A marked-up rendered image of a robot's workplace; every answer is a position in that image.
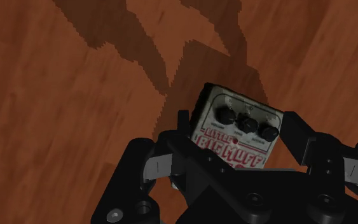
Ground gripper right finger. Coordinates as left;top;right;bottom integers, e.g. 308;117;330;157
280;110;358;206

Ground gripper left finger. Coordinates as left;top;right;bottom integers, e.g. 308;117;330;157
90;109;205;224

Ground white effects pedal black knobs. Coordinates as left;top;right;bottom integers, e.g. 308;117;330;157
189;81;285;170

